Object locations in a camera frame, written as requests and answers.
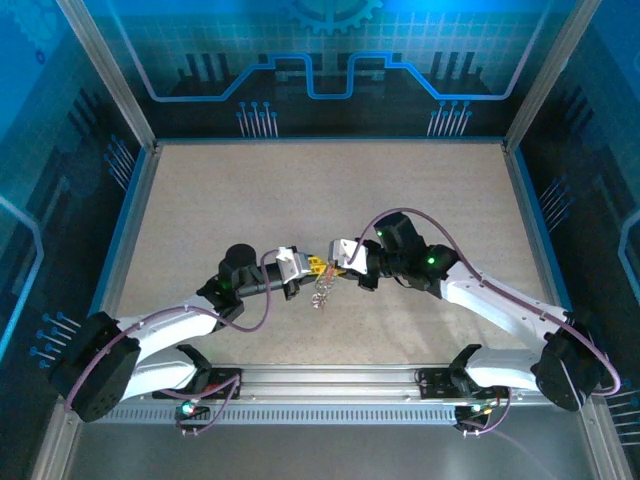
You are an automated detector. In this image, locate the aluminium table side rail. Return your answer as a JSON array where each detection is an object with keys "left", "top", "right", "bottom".
[
  {"left": 502, "top": 142, "right": 576, "bottom": 364},
  {"left": 94, "top": 142, "right": 161, "bottom": 364}
]

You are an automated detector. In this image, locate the slotted grey cable duct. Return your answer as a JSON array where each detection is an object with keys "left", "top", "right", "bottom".
[{"left": 107, "top": 405, "right": 464, "bottom": 426}]

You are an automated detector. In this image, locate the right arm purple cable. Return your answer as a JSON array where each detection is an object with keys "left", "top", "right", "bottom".
[{"left": 347, "top": 208, "right": 623, "bottom": 439}]

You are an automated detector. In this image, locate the aluminium mounting rail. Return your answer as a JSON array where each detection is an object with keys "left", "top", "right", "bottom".
[{"left": 119, "top": 363, "right": 601, "bottom": 404}]

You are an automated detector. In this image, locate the grey metal disc keyring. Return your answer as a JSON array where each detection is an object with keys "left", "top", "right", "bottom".
[{"left": 309, "top": 273, "right": 342, "bottom": 310}]

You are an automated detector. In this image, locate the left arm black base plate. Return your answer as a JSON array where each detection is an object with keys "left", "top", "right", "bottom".
[{"left": 152, "top": 367, "right": 244, "bottom": 401}]

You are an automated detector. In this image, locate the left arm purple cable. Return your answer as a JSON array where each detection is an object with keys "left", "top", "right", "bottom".
[{"left": 67, "top": 248, "right": 289, "bottom": 437}]

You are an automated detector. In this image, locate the aluminium frame post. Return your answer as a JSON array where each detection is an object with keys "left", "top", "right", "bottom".
[
  {"left": 503, "top": 0, "right": 602, "bottom": 151},
  {"left": 55, "top": 0, "right": 160, "bottom": 151}
]

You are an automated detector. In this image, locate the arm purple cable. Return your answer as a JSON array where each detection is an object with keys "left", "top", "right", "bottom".
[
  {"left": 67, "top": 248, "right": 289, "bottom": 437},
  {"left": 347, "top": 208, "right": 623, "bottom": 439}
]

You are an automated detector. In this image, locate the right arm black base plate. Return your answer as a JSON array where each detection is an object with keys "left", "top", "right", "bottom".
[{"left": 417, "top": 367, "right": 511, "bottom": 401}]

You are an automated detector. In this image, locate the small lit connector box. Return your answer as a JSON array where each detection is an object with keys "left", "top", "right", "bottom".
[
  {"left": 174, "top": 399, "right": 211, "bottom": 420},
  {"left": 454, "top": 402, "right": 494, "bottom": 422}
]

